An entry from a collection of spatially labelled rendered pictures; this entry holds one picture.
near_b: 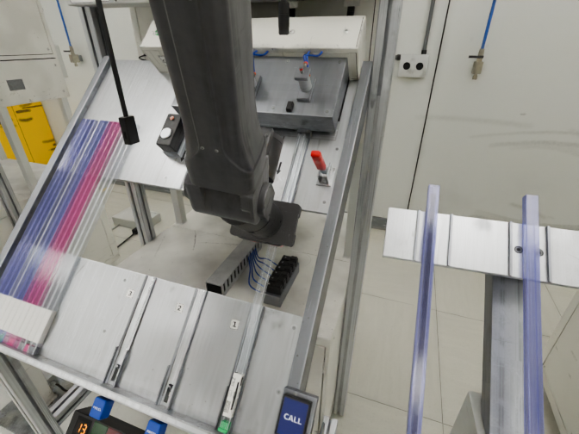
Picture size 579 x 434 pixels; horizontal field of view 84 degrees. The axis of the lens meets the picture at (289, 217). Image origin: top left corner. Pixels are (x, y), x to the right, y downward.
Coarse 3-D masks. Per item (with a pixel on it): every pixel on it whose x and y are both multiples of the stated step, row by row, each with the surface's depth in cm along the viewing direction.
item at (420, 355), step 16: (432, 192) 43; (432, 208) 42; (432, 224) 42; (432, 240) 41; (432, 256) 40; (432, 272) 40; (432, 288) 39; (416, 320) 39; (416, 336) 38; (416, 352) 37; (416, 368) 36; (416, 384) 36; (416, 400) 35; (416, 416) 35; (416, 432) 34
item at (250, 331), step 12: (300, 144) 60; (300, 156) 60; (288, 180) 58; (288, 192) 57; (264, 264) 54; (264, 276) 53; (264, 288) 53; (252, 312) 52; (252, 324) 51; (252, 336) 51; (240, 348) 50; (240, 360) 50; (240, 372) 49; (228, 420) 47
